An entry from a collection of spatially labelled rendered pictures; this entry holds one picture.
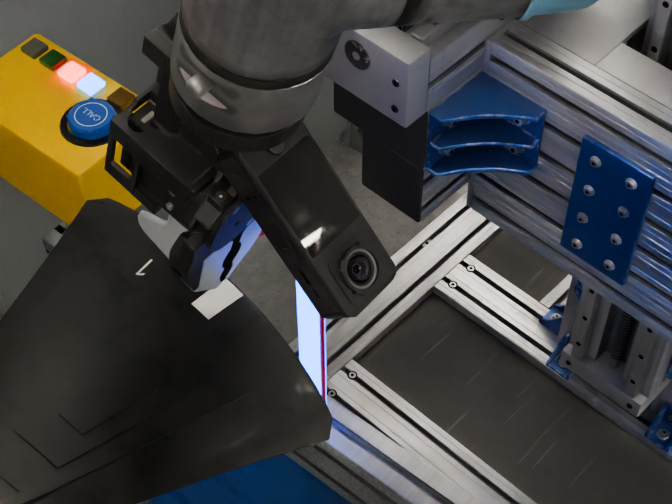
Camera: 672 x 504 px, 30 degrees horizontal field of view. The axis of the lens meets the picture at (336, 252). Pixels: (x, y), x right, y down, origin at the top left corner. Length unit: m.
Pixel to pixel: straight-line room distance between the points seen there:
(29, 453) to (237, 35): 0.31
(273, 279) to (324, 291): 1.65
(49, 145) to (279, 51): 0.54
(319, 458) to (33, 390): 0.43
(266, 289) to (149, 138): 1.63
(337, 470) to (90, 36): 0.84
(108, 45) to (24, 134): 0.73
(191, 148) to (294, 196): 0.06
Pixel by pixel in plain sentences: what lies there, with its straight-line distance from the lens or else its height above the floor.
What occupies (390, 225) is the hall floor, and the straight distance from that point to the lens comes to 2.39.
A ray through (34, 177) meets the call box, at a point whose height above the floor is 1.03.
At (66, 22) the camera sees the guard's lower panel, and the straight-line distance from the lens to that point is 1.73.
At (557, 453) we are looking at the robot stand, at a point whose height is 0.21.
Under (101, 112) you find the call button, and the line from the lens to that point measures 1.08.
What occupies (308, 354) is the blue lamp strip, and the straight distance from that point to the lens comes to 1.03.
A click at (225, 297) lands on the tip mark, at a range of 0.82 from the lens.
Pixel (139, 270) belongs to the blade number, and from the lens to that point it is 0.83.
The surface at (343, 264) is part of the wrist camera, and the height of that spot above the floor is 1.31.
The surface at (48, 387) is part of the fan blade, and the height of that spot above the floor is 1.19.
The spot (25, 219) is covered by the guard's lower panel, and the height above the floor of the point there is 0.45.
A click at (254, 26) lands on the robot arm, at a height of 1.48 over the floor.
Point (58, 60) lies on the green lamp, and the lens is 1.14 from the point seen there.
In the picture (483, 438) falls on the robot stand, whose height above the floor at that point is 0.21.
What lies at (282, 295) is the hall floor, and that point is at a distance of 2.28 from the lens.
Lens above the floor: 1.83
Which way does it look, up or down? 51 degrees down
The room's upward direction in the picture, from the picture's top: straight up
